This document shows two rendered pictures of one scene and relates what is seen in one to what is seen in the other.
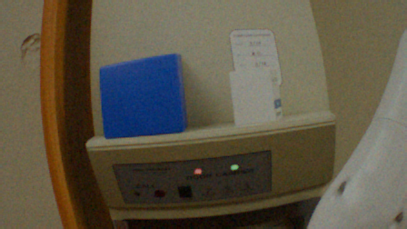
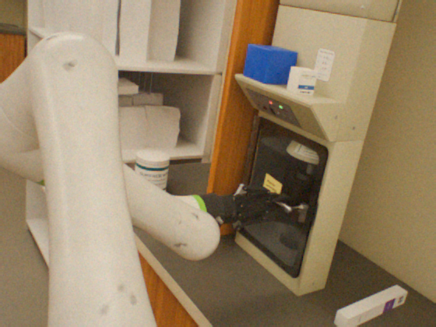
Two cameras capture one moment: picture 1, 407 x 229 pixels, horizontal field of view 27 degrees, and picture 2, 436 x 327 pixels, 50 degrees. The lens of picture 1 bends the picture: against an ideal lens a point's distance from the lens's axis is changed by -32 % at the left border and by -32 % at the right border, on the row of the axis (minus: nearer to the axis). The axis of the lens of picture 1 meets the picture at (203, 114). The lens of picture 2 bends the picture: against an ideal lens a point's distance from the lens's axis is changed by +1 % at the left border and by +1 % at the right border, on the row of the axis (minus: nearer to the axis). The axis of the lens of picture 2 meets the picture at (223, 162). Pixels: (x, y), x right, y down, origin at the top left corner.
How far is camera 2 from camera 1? 103 cm
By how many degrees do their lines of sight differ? 53
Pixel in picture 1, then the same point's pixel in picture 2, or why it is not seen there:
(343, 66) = not seen: outside the picture
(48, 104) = (232, 50)
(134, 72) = (257, 52)
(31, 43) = not seen: hidden behind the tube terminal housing
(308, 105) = (335, 96)
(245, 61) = (319, 65)
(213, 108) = not seen: hidden behind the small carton
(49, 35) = (238, 15)
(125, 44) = (285, 39)
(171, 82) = (265, 61)
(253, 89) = (294, 76)
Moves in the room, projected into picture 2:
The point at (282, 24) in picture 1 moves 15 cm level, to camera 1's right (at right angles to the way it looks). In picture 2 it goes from (341, 49) to (393, 61)
